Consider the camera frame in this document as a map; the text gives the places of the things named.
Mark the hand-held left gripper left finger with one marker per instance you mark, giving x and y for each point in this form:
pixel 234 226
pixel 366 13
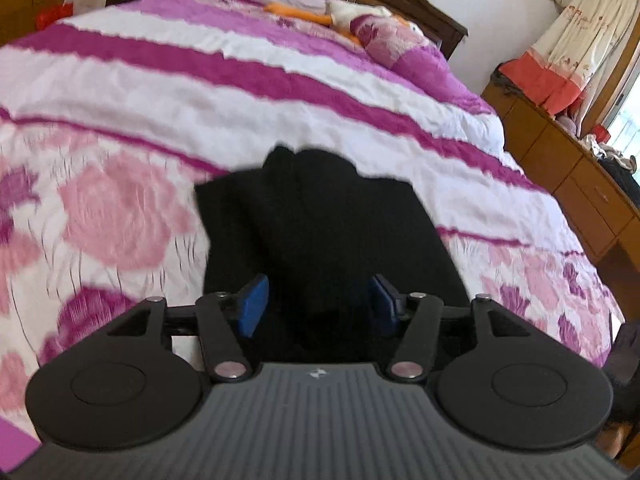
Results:
pixel 252 305

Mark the orange white plush toy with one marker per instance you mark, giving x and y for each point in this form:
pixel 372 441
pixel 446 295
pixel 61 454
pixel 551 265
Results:
pixel 345 10

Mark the black small garment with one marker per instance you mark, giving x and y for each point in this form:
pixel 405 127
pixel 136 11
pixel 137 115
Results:
pixel 325 220

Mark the wooden wardrobe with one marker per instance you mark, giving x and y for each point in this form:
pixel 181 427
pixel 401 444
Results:
pixel 20 5

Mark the pink purple floral blanket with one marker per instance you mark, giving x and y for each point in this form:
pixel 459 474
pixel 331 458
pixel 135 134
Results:
pixel 150 125

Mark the cream orange curtain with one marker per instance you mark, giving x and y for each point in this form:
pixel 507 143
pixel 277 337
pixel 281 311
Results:
pixel 570 50

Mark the red bag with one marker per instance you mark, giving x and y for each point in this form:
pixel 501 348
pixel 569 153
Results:
pixel 54 16

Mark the purple floral pillow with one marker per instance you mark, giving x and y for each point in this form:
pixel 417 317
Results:
pixel 395 40

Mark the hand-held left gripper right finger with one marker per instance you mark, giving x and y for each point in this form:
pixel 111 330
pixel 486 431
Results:
pixel 382 305

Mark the pile of clothes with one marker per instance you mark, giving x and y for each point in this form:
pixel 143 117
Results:
pixel 615 155

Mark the wooden dresser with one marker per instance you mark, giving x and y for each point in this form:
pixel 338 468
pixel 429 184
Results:
pixel 565 180

